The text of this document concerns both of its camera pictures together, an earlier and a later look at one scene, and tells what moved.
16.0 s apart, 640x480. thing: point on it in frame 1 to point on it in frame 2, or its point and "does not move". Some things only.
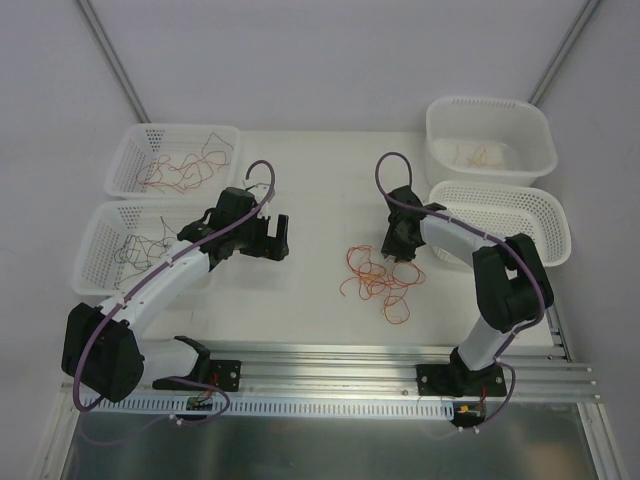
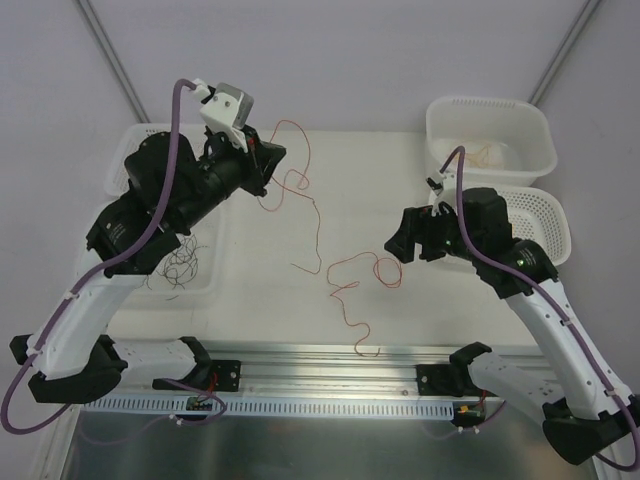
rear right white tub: x=488 y=139 does not move
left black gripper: x=265 y=242 to x=255 y=167
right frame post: x=546 y=82 does not move
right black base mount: x=454 y=379 does not move
